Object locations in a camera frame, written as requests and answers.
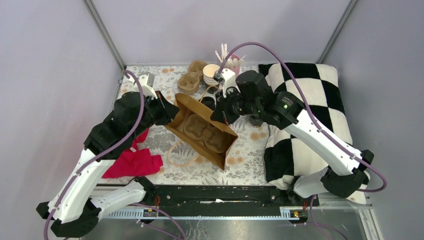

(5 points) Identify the wrapped paper straws bundle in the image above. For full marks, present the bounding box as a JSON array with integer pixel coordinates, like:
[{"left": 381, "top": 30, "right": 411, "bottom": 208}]
[{"left": 214, "top": 43, "right": 246, "bottom": 64}]

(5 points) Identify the black white checkered pillow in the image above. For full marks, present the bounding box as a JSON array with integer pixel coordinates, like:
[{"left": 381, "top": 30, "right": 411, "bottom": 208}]
[{"left": 258, "top": 62, "right": 353, "bottom": 190}]

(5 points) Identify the stack of black lids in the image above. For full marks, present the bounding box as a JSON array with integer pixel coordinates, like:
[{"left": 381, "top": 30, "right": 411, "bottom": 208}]
[{"left": 200, "top": 96, "right": 216, "bottom": 111}]

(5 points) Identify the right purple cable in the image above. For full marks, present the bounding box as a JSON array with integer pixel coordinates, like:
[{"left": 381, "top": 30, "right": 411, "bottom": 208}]
[{"left": 213, "top": 42, "right": 388, "bottom": 240}]

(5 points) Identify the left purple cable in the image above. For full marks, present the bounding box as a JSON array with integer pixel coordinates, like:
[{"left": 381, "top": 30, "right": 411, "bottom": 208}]
[{"left": 43, "top": 69, "right": 188, "bottom": 240}]

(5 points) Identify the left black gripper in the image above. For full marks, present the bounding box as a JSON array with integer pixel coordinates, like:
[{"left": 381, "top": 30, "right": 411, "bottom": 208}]
[{"left": 131, "top": 90, "right": 182, "bottom": 140}]

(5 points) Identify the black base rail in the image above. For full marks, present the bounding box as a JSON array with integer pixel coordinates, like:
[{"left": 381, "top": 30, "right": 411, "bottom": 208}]
[{"left": 141, "top": 185, "right": 319, "bottom": 217}]

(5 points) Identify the brown paper bag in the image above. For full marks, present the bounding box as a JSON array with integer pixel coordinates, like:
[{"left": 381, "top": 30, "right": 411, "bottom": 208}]
[{"left": 165, "top": 93, "right": 238, "bottom": 170}]

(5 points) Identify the floral table mat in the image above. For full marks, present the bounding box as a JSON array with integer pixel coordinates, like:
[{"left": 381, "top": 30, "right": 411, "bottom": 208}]
[{"left": 109, "top": 65, "right": 276, "bottom": 186}]

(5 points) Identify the stack of paper cups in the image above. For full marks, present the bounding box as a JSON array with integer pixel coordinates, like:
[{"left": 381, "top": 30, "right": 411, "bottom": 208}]
[{"left": 202, "top": 64, "right": 220, "bottom": 86}]

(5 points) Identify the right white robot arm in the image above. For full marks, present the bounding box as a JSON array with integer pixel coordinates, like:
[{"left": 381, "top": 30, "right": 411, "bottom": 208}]
[{"left": 210, "top": 68, "right": 374, "bottom": 206}]

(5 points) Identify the pink straw holder cup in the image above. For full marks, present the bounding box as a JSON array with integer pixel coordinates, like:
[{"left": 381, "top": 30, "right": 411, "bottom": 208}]
[{"left": 225, "top": 54, "right": 241, "bottom": 77}]

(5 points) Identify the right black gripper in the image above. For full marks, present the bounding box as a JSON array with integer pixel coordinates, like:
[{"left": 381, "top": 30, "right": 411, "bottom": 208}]
[{"left": 210, "top": 86, "right": 261, "bottom": 126}]

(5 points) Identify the black paper coffee cup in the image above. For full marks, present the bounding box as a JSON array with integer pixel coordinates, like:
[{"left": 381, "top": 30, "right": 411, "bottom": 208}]
[{"left": 248, "top": 115, "right": 264, "bottom": 128}]

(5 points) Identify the purple cable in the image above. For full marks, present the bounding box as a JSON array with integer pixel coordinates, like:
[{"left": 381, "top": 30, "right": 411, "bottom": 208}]
[
  {"left": 213, "top": 42, "right": 388, "bottom": 240},
  {"left": 43, "top": 69, "right": 188, "bottom": 240}
]

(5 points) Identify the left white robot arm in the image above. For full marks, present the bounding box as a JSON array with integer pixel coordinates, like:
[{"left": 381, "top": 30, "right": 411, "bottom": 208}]
[{"left": 36, "top": 91, "right": 179, "bottom": 239}]

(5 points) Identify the brown cardboard cup carrier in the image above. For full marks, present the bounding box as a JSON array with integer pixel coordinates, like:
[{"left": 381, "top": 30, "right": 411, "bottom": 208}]
[{"left": 177, "top": 60, "right": 207, "bottom": 95}]

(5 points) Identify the red cloth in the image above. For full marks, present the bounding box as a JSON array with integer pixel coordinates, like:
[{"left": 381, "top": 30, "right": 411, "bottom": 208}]
[{"left": 101, "top": 129, "right": 163, "bottom": 179}]

